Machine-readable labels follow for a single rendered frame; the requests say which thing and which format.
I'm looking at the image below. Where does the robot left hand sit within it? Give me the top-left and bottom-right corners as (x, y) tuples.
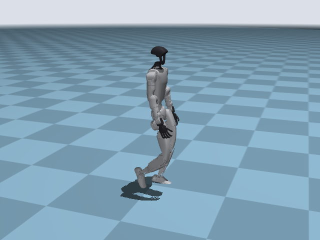
(172, 106), (179, 126)

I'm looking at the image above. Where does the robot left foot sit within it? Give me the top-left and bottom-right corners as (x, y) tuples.
(151, 174), (171, 184)

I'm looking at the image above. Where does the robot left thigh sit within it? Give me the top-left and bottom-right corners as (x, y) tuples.
(165, 109), (177, 151)

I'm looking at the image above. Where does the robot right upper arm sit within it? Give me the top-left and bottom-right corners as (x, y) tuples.
(146, 71), (158, 102)

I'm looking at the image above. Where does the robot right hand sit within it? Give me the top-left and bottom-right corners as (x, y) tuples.
(157, 117), (173, 139)

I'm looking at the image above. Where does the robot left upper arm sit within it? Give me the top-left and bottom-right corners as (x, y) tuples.
(165, 67), (171, 95)

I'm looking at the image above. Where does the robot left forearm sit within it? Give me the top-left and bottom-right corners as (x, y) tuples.
(164, 91), (173, 111)

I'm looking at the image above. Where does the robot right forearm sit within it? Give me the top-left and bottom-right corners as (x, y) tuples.
(149, 96), (161, 125)

